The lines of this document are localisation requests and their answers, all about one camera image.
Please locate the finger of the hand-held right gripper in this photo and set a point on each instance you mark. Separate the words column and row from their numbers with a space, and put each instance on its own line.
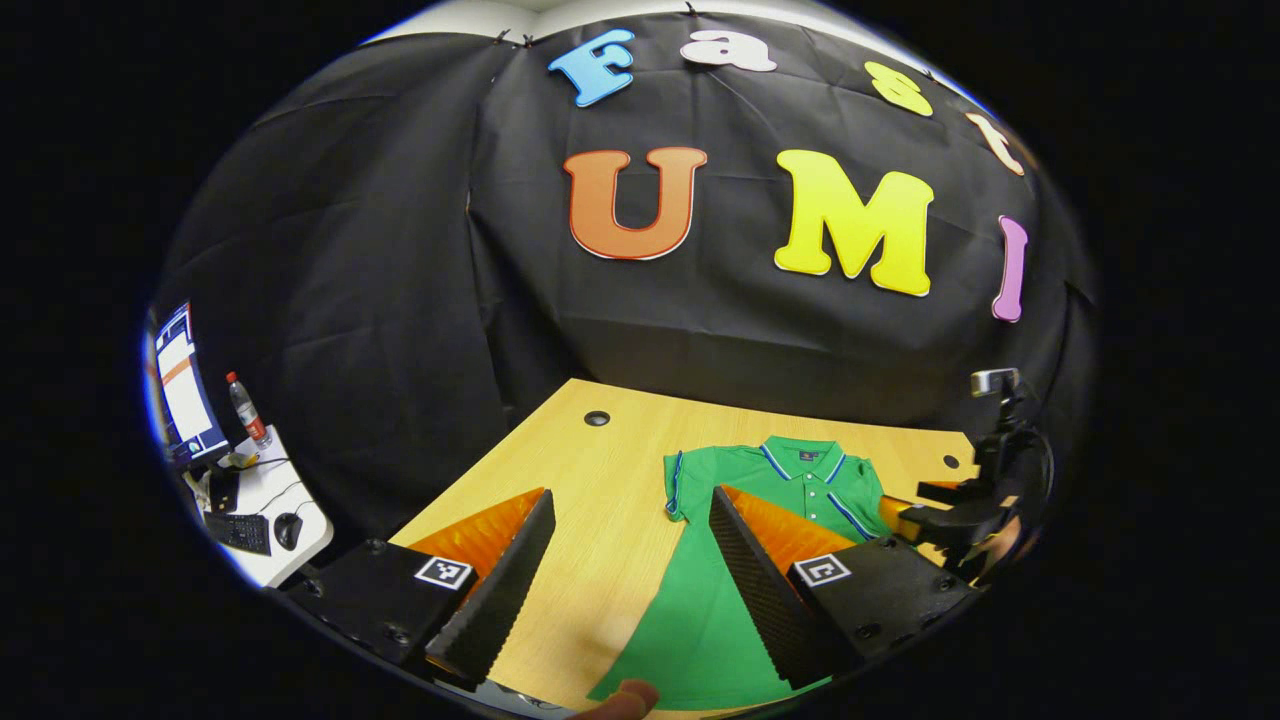
column 945, row 520
column 955, row 491

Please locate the small black box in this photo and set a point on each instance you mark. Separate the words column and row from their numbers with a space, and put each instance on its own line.
column 223, row 491

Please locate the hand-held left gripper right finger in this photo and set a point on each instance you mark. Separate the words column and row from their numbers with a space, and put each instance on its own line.
column 760, row 590

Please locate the computer monitor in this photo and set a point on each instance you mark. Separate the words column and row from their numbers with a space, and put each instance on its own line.
column 185, row 390

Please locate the black backdrop cloth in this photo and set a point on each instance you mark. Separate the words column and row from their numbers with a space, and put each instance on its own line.
column 400, row 250

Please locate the clear bottle with red cap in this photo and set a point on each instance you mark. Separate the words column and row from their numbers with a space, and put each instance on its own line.
column 250, row 415

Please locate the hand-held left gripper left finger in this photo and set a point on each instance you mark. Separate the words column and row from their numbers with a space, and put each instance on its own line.
column 500, row 600

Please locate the black keyboard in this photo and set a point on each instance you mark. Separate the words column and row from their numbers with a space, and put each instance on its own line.
column 238, row 533

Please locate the white side desk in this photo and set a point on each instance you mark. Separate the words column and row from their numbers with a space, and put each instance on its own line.
column 268, row 482

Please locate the black computer mouse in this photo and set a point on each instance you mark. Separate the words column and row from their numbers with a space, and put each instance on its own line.
column 289, row 531

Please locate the green T-shirt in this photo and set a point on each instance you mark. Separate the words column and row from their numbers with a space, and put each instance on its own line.
column 700, row 620

